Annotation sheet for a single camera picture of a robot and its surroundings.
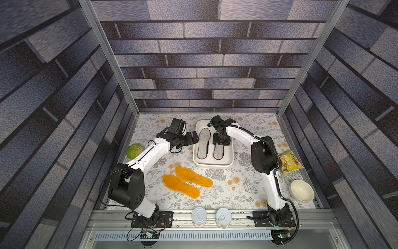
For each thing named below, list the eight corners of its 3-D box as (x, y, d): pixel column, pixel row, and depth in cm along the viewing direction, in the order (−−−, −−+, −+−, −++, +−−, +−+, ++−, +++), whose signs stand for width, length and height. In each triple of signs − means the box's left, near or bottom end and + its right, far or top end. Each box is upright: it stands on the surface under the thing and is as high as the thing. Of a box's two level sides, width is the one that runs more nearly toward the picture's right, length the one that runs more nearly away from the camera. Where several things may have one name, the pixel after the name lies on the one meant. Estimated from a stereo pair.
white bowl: (291, 202, 81) (296, 200, 76) (284, 183, 87) (288, 179, 83) (311, 202, 81) (317, 200, 76) (303, 183, 87) (308, 179, 83)
